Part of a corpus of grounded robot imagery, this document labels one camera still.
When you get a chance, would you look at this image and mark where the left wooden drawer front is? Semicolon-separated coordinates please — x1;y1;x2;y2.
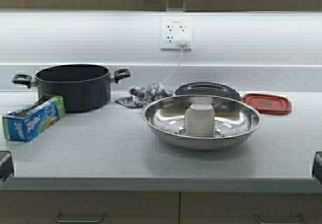
1;191;179;223

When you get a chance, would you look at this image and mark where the right drawer metal handle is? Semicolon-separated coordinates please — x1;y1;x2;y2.
254;214;305;224

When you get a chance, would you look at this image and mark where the white charger cable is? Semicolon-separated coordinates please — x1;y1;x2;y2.
160;49;183;86

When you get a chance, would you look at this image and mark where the blue Ziploc bag box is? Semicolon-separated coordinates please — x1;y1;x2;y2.
3;95;65;142

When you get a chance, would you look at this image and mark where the black cooking pot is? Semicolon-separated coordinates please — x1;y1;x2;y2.
12;64;131;113

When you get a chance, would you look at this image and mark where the white charger plug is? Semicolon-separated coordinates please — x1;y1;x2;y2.
176;40;191;51

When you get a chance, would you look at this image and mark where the left drawer metal handle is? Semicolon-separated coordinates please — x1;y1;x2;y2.
55;212;105;223

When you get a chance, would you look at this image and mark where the dark grey plate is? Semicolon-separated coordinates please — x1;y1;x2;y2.
175;82;242;101

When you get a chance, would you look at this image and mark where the white wall outlet plate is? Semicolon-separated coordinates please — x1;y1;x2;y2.
160;16;194;50

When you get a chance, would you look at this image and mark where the right wooden drawer front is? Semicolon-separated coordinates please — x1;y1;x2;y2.
180;192;321;223

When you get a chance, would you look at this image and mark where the red plastic container lid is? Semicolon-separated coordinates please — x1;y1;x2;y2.
241;93;292;115

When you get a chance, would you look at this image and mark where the wooden drawer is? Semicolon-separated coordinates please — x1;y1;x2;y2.
1;191;179;223
180;192;321;223

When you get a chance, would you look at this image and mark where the large stainless steel bowl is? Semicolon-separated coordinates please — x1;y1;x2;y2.
142;95;262;151

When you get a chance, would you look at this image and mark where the white cup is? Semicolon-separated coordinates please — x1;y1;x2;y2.
185;103;214;137

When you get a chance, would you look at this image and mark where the drawer metal handle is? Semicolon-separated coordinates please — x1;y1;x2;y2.
55;212;105;223
254;214;305;224

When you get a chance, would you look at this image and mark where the grey patterned dish towel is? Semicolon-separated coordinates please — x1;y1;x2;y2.
115;84;175;108

